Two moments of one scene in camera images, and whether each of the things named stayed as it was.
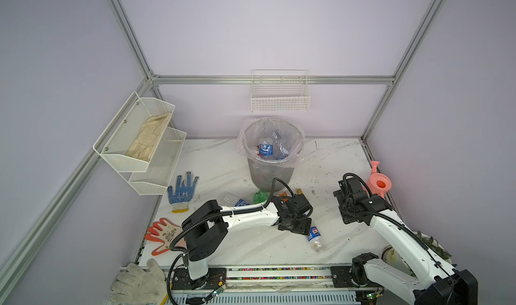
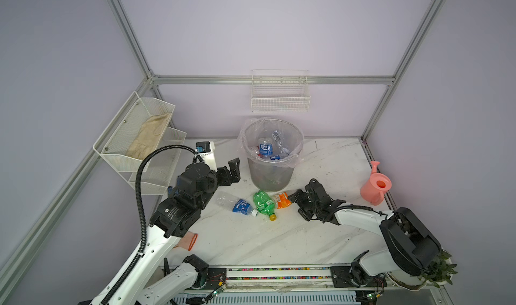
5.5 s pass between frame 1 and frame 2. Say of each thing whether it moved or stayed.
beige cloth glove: stayed
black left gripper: moved
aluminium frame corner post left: stayed
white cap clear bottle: stayed
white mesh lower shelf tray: stayed
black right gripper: moved
